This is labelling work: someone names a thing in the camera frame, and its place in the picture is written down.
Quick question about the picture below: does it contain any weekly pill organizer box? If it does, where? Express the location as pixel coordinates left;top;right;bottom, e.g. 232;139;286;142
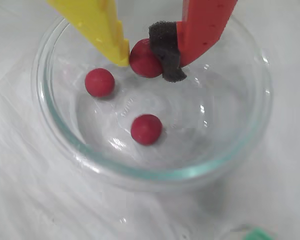
218;223;278;240

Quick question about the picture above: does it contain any clear glass bowl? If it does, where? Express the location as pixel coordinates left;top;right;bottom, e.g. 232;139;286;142
31;13;275;193

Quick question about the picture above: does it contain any white table cloth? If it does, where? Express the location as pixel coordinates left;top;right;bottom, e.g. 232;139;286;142
0;0;300;240

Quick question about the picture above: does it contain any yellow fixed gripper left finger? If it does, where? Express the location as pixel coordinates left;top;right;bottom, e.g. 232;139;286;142
46;0;130;68

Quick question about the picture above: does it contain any red ball pill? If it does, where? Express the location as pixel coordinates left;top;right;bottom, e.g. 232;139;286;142
84;67;116;98
130;114;163;146
129;38;164;79

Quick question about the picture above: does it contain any gripper red moving right finger with foam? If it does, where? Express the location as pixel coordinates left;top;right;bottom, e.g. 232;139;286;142
148;0;239;84

